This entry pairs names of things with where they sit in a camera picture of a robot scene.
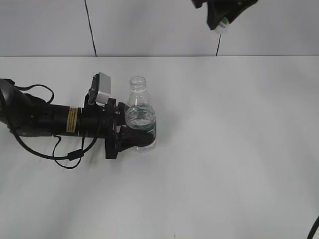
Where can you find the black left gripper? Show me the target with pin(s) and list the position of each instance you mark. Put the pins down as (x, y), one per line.
(102, 122)

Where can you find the clear Cestbon water bottle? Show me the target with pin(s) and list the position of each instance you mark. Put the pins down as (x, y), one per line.
(139, 113)

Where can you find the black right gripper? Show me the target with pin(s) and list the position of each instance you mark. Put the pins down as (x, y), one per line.
(219, 9)

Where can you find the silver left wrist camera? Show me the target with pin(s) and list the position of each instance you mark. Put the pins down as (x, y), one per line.
(100, 89)

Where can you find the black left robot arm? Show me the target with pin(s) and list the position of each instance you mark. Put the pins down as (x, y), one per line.
(28, 116)

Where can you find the white green bottle cap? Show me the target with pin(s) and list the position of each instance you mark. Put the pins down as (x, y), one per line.
(222, 26)

